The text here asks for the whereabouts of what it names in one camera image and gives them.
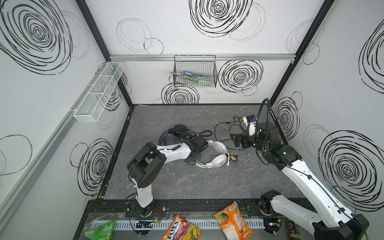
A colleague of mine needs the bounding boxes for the white headset cable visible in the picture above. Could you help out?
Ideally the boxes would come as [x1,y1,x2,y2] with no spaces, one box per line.
[203,121,253,169]

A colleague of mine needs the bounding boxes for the white gaming headset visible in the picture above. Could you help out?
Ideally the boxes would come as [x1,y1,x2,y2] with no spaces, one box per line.
[195,140,230,169]

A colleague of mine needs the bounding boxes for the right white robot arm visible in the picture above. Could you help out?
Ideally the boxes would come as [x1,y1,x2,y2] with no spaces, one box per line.
[231,116,370,240]

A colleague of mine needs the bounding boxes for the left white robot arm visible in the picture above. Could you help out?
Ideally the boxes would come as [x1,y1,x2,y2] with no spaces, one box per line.
[127,136,209,217]

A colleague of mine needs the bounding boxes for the black blue gaming headset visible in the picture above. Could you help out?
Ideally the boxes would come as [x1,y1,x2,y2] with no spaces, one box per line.
[158,125,197,150]

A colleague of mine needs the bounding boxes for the green items in basket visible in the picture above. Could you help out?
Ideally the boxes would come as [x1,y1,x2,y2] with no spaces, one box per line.
[171,71,215,87]

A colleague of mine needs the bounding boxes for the orange snack bag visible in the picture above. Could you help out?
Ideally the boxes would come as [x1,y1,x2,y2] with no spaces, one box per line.
[214,202,254,240]

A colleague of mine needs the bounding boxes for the Fox's candy bag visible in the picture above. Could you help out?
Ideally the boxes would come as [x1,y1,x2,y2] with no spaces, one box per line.
[162,215,201,240]

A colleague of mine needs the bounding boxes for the dark can at base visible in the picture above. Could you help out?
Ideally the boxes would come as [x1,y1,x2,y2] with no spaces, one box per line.
[288,220,301,240]

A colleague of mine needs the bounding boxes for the green snack bag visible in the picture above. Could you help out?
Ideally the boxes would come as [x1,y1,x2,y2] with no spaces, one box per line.
[84,221,116,240]

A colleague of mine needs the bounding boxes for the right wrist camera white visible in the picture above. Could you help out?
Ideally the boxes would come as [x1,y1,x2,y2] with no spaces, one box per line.
[243,115,258,137]

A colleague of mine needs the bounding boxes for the black headset cable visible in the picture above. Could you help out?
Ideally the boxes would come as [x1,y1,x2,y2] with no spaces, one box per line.
[197,115,245,142]

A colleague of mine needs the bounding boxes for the black wire wall basket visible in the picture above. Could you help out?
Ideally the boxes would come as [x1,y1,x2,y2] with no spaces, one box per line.
[171,60,218,88]

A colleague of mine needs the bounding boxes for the white slotted cable duct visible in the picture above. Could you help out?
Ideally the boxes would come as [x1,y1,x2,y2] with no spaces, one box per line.
[89,218,266,231]

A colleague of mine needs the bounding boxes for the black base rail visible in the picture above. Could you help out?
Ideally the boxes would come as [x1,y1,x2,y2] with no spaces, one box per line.
[83,199,265,219]

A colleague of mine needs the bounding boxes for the clear plastic wall shelf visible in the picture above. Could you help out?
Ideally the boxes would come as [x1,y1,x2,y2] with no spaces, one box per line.
[74,62,124,123]

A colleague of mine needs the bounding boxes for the aluminium wall rail back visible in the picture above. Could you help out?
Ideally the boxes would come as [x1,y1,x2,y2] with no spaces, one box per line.
[110,54,296,62]

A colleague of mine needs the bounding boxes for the aluminium wall rail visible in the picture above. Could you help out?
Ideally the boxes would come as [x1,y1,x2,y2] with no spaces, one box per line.
[1,75,95,231]
[110,54,296,62]

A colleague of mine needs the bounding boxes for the black corner frame post right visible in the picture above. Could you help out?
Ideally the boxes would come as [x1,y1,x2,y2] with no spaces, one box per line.
[271,0,335,105]

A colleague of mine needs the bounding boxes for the black corner frame post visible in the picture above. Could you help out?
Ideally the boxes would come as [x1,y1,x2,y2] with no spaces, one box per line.
[75,0,135,110]
[271,0,335,105]

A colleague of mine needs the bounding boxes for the black corner frame post left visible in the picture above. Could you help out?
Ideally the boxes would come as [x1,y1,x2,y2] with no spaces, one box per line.
[75,0,135,110]

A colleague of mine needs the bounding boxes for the aluminium wall rail left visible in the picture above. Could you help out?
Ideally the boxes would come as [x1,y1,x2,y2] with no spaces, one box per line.
[1,75,95,231]

